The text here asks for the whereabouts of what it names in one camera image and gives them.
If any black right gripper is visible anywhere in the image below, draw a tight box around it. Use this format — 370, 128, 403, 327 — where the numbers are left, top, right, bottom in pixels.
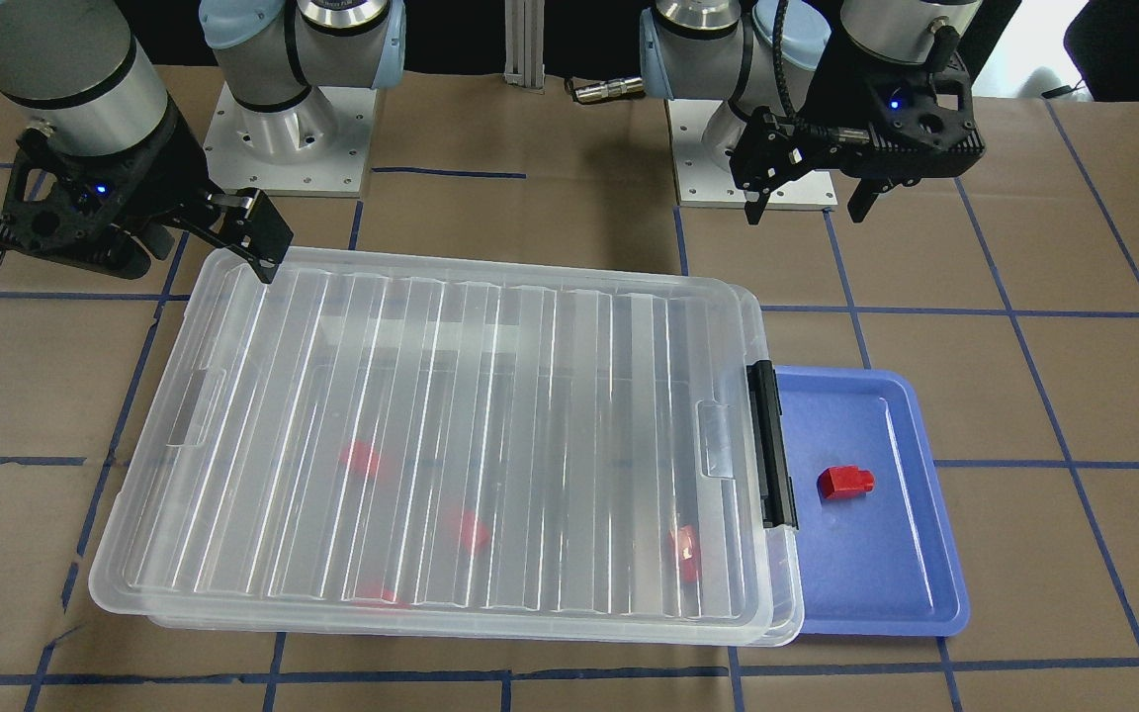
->
115, 99, 293, 285

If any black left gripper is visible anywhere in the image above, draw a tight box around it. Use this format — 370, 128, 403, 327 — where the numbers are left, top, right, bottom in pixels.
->
734, 40, 926, 226

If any clear plastic box lid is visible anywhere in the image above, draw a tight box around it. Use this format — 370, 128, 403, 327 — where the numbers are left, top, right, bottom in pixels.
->
88, 245, 777, 647

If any red block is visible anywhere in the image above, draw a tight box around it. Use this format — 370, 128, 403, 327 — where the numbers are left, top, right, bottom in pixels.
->
817, 465, 876, 501
667, 524, 700, 584
440, 506, 491, 556
338, 440, 384, 483
352, 584, 408, 609

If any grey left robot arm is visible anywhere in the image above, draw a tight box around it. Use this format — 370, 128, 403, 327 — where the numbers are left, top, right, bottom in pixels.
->
639, 1, 986, 224

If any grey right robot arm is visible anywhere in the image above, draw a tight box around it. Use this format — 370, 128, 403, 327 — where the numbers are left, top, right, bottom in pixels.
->
0, 1, 407, 284

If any clear plastic storage box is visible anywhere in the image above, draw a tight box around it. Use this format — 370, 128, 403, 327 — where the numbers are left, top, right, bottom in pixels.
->
139, 277, 805, 649

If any red block in box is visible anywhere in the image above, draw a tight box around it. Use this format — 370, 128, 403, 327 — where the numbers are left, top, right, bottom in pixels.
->
352, 584, 408, 609
440, 506, 491, 556
338, 440, 384, 483
667, 524, 700, 584

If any blue plastic tray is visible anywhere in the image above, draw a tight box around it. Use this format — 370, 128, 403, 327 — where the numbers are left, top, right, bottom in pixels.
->
776, 366, 969, 637

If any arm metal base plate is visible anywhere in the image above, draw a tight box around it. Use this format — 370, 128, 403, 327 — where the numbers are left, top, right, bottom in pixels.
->
203, 85, 383, 199
665, 100, 839, 212

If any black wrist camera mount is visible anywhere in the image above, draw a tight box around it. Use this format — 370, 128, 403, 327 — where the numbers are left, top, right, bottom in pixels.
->
0, 122, 175, 280
846, 54, 988, 185

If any black box latch handle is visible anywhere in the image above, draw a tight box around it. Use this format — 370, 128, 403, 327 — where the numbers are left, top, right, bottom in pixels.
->
745, 359, 798, 530

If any aluminium frame post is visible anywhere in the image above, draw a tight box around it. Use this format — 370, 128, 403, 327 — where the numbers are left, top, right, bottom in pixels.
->
503, 0, 546, 93

